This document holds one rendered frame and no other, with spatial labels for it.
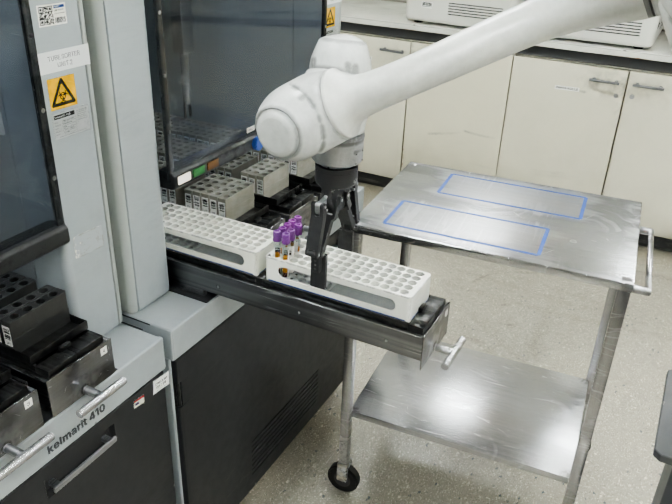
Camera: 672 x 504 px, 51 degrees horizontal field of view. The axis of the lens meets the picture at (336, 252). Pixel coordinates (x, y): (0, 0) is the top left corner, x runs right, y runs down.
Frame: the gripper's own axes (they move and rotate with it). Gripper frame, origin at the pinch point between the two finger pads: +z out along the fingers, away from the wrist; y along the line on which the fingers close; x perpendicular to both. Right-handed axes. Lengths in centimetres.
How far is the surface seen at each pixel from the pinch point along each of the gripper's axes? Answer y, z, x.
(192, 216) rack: 2.7, 0.1, 34.5
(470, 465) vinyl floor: 52, 86, -22
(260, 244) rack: -1.0, -0.3, 15.3
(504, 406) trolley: 48, 58, -29
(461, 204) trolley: 48.3, 3.9, -9.6
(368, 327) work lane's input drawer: -6.8, 6.4, -11.1
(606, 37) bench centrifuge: 230, -7, -14
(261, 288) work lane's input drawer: -6.7, 5.5, 11.4
